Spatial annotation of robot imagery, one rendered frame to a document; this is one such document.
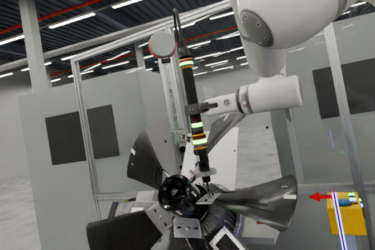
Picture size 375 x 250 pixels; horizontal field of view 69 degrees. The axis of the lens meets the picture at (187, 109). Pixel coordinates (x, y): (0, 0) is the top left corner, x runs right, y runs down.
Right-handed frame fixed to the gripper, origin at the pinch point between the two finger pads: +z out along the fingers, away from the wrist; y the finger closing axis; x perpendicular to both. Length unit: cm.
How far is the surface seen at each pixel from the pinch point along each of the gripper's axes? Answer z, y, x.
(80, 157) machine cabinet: 213, 136, -27
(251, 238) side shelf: 3, 43, -61
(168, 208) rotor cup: 9.9, -8.9, -28.1
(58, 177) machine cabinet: 245, 131, -46
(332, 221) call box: -32, 21, -44
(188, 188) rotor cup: 3.9, -5.1, -23.6
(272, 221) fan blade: -20.6, -10.4, -30.8
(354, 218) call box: -39, 21, -42
